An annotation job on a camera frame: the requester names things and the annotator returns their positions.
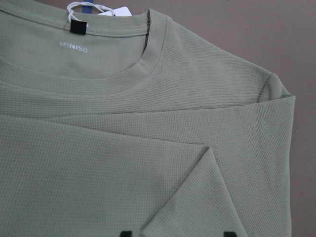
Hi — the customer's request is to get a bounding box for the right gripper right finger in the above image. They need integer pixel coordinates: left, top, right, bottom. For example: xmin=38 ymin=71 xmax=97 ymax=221
xmin=223 ymin=231 xmax=237 ymax=237

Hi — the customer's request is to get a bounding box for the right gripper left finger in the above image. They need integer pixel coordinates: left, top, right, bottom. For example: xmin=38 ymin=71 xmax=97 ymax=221
xmin=119 ymin=231 xmax=133 ymax=237

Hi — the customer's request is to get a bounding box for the olive green long-sleeve shirt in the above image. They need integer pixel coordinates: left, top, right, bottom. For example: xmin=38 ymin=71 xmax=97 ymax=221
xmin=0 ymin=0 xmax=295 ymax=237

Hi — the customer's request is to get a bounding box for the white paper price tag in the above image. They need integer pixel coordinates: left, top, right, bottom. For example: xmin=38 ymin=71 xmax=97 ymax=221
xmin=67 ymin=1 xmax=132 ymax=19

